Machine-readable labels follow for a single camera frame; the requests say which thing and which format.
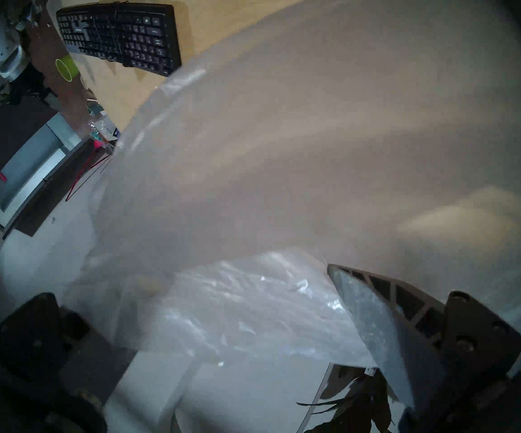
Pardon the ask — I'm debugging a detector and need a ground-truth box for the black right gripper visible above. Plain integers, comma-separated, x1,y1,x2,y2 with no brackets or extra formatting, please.
0,67,56,105

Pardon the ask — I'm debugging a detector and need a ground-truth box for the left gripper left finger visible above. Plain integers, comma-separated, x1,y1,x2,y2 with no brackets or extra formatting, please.
0,292,90,383

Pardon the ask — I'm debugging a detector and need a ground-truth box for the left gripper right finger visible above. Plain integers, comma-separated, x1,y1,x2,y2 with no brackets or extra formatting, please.
327,264,521,411

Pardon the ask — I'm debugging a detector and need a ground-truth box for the black computer keyboard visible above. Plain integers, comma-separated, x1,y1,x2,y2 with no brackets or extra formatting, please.
56,2,182,77

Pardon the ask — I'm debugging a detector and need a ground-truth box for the clear plastic bag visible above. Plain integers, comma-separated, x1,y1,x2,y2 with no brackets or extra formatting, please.
62,0,521,369

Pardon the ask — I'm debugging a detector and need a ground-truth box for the green waste basket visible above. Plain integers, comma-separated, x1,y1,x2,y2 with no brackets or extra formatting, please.
55,54,80,82

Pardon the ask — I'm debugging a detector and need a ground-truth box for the tall potted plant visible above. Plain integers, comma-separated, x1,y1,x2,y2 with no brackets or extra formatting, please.
296,364,401,433

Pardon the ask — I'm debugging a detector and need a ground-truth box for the dark brown door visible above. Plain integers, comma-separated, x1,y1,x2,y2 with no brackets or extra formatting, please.
2,141,112,238

